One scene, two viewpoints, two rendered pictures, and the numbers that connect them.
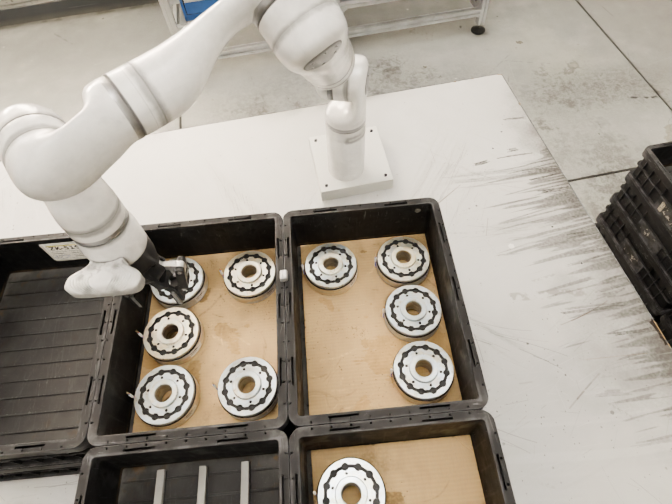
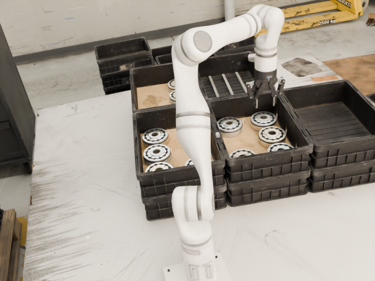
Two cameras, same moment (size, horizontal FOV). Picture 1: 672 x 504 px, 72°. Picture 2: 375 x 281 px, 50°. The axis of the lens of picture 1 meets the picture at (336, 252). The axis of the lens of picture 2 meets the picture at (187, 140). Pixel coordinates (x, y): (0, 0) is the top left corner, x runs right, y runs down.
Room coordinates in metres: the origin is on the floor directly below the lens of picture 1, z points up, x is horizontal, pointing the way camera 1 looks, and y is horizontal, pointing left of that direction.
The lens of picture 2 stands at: (1.56, -0.09, 1.78)
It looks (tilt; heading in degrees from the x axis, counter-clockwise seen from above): 36 degrees down; 176
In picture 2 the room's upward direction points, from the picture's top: 7 degrees counter-clockwise
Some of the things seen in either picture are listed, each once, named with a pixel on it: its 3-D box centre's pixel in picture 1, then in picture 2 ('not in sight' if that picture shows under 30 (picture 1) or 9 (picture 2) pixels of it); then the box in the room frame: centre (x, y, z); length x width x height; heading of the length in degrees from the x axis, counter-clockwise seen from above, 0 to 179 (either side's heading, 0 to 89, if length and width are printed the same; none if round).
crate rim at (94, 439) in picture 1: (198, 316); (254, 124); (0.35, 0.24, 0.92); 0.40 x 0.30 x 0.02; 0
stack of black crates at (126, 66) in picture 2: not in sight; (127, 75); (-1.31, -0.31, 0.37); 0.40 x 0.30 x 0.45; 97
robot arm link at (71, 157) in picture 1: (76, 139); (258, 19); (0.37, 0.25, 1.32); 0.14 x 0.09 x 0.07; 124
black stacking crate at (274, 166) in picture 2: (207, 328); (254, 135); (0.35, 0.24, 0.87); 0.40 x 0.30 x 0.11; 0
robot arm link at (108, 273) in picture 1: (104, 245); (264, 56); (0.33, 0.28, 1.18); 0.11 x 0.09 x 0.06; 179
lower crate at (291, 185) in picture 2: not in sight; (254, 157); (0.35, 0.24, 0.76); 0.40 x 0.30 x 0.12; 0
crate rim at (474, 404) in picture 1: (372, 299); (174, 136); (0.36, -0.06, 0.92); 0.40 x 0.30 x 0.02; 0
